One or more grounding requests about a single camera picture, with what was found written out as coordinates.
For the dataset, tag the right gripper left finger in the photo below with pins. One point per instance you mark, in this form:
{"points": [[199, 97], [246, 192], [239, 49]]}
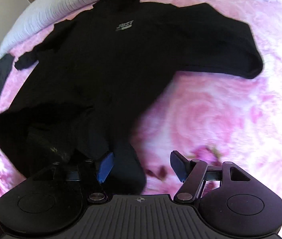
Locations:
{"points": [[86, 174]]}

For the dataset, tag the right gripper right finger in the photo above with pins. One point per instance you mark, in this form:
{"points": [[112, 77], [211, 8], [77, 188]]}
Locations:
{"points": [[194, 174]]}

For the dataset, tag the black zip jacket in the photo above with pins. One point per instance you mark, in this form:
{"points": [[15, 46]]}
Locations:
{"points": [[93, 77]]}

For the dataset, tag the pink floral blanket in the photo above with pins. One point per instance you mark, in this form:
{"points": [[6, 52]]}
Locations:
{"points": [[217, 117]]}

